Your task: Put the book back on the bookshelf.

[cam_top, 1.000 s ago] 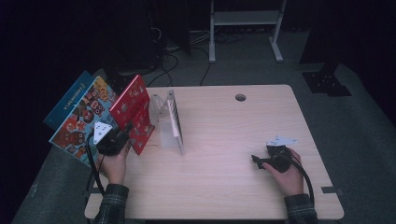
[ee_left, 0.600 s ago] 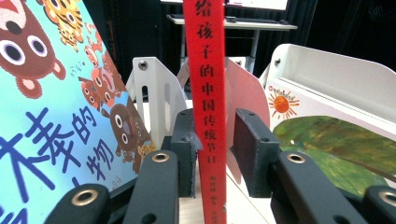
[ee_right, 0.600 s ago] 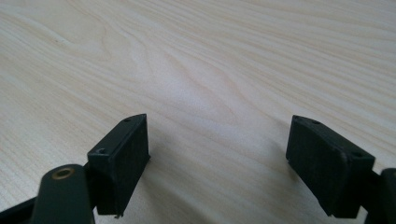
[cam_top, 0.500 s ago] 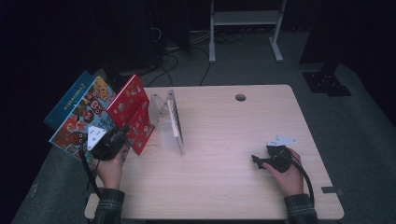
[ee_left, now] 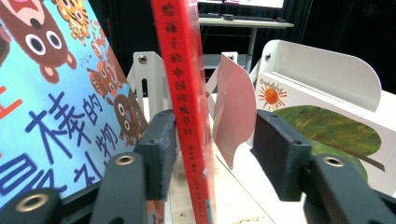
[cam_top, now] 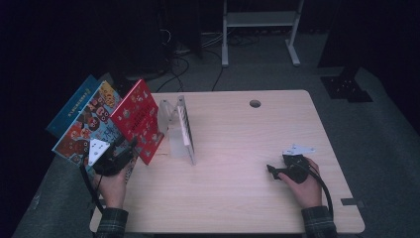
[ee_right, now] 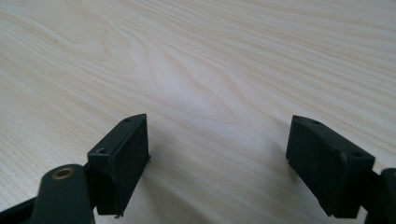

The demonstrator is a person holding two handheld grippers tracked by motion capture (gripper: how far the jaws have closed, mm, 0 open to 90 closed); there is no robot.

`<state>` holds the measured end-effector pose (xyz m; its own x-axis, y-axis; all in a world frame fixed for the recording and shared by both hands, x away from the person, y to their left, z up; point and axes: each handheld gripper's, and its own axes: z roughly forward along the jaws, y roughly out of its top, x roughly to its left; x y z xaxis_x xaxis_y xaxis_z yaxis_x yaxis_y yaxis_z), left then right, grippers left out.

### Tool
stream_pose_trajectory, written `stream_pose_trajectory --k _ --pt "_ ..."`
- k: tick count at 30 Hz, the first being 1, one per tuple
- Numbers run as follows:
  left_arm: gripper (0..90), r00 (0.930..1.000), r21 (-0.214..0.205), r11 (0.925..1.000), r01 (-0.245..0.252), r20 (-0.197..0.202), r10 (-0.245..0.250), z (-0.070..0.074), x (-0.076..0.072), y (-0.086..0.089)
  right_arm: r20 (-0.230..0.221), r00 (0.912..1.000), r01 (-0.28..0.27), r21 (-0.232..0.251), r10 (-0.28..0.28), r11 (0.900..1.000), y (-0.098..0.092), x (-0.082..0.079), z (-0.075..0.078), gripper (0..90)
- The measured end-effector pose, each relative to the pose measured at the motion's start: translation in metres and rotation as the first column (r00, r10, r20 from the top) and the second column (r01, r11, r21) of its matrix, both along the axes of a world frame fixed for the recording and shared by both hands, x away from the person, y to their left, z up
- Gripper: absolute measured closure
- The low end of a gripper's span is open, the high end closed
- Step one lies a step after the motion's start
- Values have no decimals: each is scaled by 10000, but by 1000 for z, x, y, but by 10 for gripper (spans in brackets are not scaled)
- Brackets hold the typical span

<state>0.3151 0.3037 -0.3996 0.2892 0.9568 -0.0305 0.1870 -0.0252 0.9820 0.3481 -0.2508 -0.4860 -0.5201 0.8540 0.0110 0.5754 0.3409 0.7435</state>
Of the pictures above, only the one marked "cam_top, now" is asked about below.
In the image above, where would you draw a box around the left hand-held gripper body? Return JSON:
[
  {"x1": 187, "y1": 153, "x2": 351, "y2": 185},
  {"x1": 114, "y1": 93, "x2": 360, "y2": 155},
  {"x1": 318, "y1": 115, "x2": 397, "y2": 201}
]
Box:
[{"x1": 88, "y1": 138, "x2": 134, "y2": 177}]

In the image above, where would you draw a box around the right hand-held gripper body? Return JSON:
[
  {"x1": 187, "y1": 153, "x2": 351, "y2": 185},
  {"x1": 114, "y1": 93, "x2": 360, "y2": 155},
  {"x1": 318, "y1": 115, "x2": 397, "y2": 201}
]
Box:
[{"x1": 279, "y1": 143, "x2": 316, "y2": 184}]

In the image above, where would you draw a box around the red picture book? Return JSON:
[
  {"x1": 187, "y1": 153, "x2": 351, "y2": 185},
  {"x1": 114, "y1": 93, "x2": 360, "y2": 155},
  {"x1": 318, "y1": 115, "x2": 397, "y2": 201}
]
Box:
[{"x1": 109, "y1": 78, "x2": 165, "y2": 166}]

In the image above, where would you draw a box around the colourful animals picture book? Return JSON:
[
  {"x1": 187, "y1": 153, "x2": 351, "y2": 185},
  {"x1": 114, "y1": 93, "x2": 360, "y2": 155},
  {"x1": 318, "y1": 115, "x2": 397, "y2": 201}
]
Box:
[{"x1": 52, "y1": 80, "x2": 138, "y2": 177}]

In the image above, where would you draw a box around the white expandable book rack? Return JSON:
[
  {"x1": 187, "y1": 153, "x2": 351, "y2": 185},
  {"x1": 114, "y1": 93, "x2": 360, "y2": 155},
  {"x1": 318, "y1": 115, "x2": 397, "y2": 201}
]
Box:
[{"x1": 157, "y1": 95, "x2": 198, "y2": 167}]

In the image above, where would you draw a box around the white caterpillar picture book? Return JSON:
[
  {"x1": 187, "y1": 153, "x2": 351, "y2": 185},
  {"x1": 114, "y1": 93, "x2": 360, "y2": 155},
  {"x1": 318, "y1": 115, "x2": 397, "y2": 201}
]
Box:
[{"x1": 177, "y1": 104, "x2": 196, "y2": 166}]

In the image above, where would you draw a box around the blue monster picture book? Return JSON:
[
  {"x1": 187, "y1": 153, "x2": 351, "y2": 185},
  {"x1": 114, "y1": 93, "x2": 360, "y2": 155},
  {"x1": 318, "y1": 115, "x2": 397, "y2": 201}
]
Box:
[{"x1": 45, "y1": 74, "x2": 103, "y2": 139}]

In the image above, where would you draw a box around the person's left hand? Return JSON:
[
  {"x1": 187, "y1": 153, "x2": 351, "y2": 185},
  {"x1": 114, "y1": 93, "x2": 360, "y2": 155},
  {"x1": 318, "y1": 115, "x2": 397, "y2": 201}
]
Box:
[{"x1": 92, "y1": 166, "x2": 129, "y2": 209}]

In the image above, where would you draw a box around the person's right hand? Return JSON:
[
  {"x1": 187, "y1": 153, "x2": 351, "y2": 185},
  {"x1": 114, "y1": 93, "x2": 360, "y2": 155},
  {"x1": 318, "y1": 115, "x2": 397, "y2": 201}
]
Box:
[{"x1": 278, "y1": 158, "x2": 323, "y2": 210}]

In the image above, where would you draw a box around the black stand foot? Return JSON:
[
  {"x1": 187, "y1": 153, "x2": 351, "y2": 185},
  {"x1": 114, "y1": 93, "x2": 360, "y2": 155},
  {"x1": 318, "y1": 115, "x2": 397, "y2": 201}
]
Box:
[{"x1": 108, "y1": 70, "x2": 142, "y2": 97}]

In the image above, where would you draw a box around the black tape strip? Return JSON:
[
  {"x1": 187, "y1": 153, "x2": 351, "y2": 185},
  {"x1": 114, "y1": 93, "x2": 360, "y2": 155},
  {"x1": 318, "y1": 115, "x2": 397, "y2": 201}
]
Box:
[{"x1": 340, "y1": 197, "x2": 367, "y2": 209}]

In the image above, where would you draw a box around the left hand-held gripper cable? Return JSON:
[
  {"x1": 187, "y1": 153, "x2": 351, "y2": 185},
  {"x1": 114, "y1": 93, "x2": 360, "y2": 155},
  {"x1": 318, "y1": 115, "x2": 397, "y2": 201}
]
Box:
[{"x1": 78, "y1": 163, "x2": 104, "y2": 214}]

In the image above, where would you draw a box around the hand-held gripper cable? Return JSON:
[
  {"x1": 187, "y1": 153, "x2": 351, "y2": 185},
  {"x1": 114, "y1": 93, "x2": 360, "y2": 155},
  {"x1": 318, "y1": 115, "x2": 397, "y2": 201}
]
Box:
[
  {"x1": 306, "y1": 164, "x2": 335, "y2": 220},
  {"x1": 78, "y1": 163, "x2": 104, "y2": 214}
]

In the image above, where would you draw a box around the right hand-held gripper cable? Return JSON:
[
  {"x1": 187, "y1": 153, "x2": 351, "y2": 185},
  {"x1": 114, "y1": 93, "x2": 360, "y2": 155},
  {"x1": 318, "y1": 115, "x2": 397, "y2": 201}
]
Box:
[{"x1": 306, "y1": 164, "x2": 335, "y2": 220}]

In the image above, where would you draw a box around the black floor cable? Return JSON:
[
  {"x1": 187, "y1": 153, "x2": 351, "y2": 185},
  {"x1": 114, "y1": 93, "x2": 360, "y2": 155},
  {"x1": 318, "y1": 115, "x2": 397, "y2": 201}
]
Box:
[
  {"x1": 155, "y1": 56, "x2": 191, "y2": 93},
  {"x1": 211, "y1": 49, "x2": 226, "y2": 92}
]

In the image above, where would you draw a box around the black stand base plate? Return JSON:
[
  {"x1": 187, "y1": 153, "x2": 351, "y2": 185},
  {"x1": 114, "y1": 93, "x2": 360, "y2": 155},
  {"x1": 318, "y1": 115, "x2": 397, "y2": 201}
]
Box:
[{"x1": 317, "y1": 49, "x2": 374, "y2": 103}]

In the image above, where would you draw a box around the white metal stand frame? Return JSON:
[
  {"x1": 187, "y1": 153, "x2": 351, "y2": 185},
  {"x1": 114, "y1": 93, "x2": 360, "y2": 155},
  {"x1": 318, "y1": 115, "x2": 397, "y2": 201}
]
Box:
[{"x1": 221, "y1": 0, "x2": 305, "y2": 68}]

